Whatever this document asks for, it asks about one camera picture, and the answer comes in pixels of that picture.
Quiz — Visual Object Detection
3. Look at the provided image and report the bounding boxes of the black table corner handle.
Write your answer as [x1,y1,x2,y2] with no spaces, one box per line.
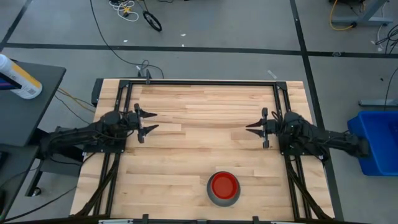
[91,77,104,107]

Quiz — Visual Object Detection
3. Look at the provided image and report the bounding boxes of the white cable bundle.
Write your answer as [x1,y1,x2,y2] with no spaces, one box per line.
[108,0,140,23]

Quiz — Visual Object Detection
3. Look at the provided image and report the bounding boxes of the white bottle with yellow label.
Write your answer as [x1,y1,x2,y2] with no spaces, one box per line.
[0,53,44,100]

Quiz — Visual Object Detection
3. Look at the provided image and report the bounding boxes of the light grey plastic bowl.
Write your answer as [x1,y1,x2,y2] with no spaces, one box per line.
[206,170,241,208]

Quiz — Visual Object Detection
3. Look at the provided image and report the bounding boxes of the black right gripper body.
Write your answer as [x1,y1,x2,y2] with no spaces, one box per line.
[261,107,279,149]

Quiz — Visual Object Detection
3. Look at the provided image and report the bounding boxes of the long black cable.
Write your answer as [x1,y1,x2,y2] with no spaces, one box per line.
[89,0,165,80]

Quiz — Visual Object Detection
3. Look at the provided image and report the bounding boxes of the blue plastic bin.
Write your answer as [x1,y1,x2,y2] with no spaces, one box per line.
[346,110,398,177]

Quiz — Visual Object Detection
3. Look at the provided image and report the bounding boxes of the black aluminium table frame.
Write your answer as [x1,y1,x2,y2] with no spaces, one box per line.
[73,78,334,222]

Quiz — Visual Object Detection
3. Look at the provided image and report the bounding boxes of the yellow floor cable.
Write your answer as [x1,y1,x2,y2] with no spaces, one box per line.
[328,0,365,32]

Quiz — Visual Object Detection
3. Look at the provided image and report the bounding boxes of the black side table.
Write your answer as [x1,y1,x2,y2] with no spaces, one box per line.
[0,60,67,147]

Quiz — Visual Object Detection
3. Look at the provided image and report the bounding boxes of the red plastic bowl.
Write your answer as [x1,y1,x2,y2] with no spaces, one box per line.
[211,172,239,200]

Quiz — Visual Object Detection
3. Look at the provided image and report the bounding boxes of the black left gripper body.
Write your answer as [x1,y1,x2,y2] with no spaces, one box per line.
[128,103,146,144]

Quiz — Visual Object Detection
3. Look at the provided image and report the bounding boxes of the grey desk base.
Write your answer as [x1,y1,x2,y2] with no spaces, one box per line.
[330,0,395,27]

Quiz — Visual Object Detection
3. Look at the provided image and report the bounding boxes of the silver aluminium extrusion rail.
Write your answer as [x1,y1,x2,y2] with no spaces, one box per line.
[98,218,135,224]

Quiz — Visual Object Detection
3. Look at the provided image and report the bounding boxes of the black wheel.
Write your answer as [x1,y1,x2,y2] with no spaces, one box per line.
[142,10,163,32]

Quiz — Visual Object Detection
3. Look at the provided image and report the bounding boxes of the black floor cable bundle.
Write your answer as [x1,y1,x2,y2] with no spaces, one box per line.
[374,24,398,55]

